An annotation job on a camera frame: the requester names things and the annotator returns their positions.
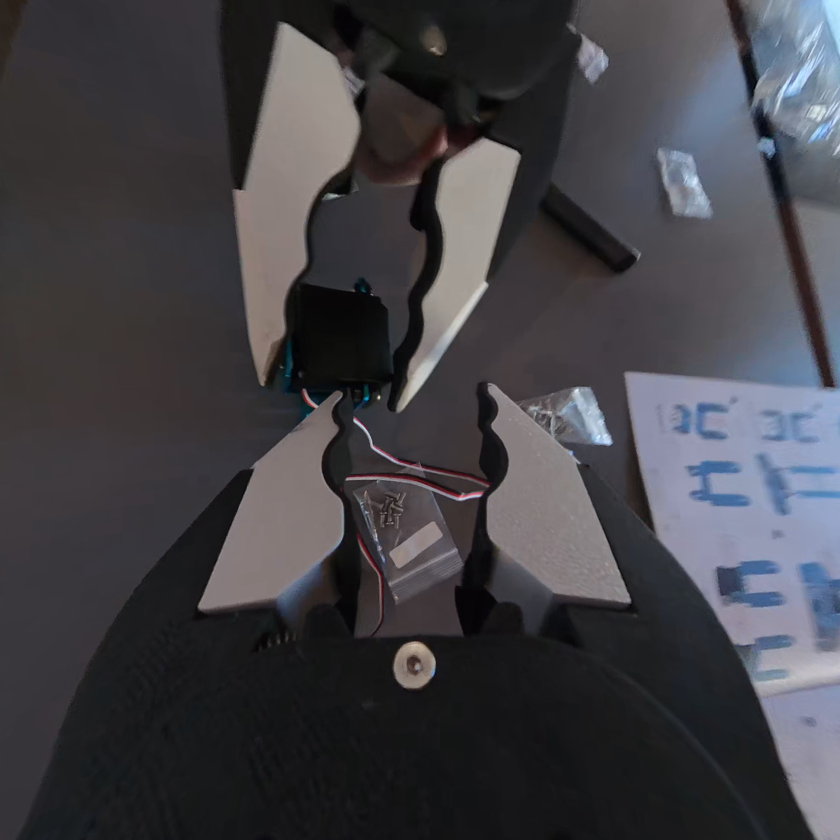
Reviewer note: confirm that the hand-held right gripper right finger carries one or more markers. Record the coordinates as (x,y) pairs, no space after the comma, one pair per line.
(558,525)

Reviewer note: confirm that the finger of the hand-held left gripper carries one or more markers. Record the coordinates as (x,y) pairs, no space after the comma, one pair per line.
(469,249)
(289,164)

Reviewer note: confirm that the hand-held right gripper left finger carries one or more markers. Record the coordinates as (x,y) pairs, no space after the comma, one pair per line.
(269,525)

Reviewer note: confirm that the black servo motor teal bracket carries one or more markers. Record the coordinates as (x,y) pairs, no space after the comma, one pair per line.
(341,334)

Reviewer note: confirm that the person's left hand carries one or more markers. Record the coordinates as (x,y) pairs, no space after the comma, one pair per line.
(434,148)

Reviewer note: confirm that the labelled zip bag long screws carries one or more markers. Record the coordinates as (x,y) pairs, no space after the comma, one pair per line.
(592,60)

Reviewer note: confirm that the zip bag with metal parts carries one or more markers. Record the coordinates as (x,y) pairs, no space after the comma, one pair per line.
(577,417)

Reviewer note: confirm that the black bar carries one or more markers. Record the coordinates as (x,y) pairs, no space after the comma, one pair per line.
(590,229)

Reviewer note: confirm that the small zip bag black screws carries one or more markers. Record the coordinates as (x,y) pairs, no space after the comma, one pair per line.
(420,544)

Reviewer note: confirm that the printed instruction sheet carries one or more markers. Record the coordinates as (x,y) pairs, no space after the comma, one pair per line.
(722,525)

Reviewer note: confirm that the labelled zip bag of nuts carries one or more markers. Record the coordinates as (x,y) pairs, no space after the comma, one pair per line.
(682,180)

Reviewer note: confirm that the clear plastic bag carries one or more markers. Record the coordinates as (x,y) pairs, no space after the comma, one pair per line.
(794,85)

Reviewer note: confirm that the plain white paper sheet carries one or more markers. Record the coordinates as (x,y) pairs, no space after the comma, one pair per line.
(807,774)

